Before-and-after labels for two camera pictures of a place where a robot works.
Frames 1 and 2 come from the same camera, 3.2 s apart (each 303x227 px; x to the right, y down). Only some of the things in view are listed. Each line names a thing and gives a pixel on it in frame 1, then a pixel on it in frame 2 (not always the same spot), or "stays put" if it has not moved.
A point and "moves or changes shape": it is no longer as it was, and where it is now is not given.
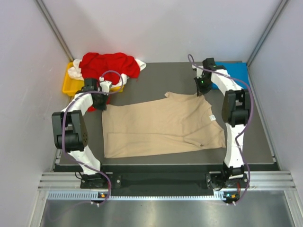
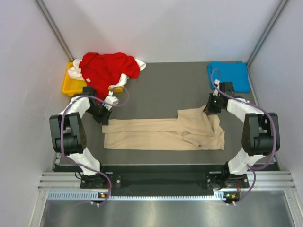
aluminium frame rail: x=257 y=180 stays put
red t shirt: x=109 y=68 stays put
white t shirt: x=75 y=72 stays put
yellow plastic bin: x=71 y=85 stays put
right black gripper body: x=203 y=85 → x=213 y=105
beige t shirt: x=175 y=123 moves or changes shape
